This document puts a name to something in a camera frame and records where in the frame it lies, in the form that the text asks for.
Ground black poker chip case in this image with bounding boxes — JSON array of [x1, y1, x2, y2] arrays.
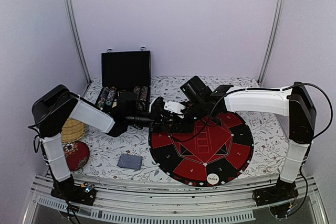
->
[[98, 50, 151, 112]]

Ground white blue dealer button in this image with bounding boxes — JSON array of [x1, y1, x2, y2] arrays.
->
[[207, 173, 219, 185]]

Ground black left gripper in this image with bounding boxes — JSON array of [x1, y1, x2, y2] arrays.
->
[[126, 106, 175, 134]]

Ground chip row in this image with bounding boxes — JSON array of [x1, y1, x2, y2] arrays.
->
[[96, 87, 110, 110], [105, 87, 117, 109], [138, 86, 149, 111], [133, 86, 141, 98]]

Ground woven bamboo tray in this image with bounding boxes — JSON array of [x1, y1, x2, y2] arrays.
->
[[61, 119, 86, 144]]

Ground floral white tablecloth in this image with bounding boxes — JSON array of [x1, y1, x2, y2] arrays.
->
[[73, 76, 288, 184]]

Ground red floral round cushion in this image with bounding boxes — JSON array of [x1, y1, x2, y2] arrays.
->
[[63, 141, 90, 172]]

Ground round red black poker mat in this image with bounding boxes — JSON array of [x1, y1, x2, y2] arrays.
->
[[149, 112, 254, 187]]

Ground far right chip row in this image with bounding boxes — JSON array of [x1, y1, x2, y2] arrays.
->
[[138, 86, 149, 111]]

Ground far left chip row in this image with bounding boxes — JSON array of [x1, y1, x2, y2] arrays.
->
[[96, 87, 110, 110]]

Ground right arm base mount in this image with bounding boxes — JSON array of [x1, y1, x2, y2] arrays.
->
[[252, 177, 299, 219]]

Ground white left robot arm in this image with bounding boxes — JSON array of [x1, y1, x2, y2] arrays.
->
[[29, 84, 166, 200]]

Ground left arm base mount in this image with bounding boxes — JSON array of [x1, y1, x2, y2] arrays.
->
[[50, 177, 97, 206]]

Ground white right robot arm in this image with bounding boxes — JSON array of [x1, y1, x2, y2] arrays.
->
[[162, 76, 316, 201]]

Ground aluminium frame post left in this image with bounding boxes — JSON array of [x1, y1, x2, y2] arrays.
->
[[64, 0, 92, 84]]

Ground blue playing card deck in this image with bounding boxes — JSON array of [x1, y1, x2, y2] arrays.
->
[[117, 154, 143, 170]]

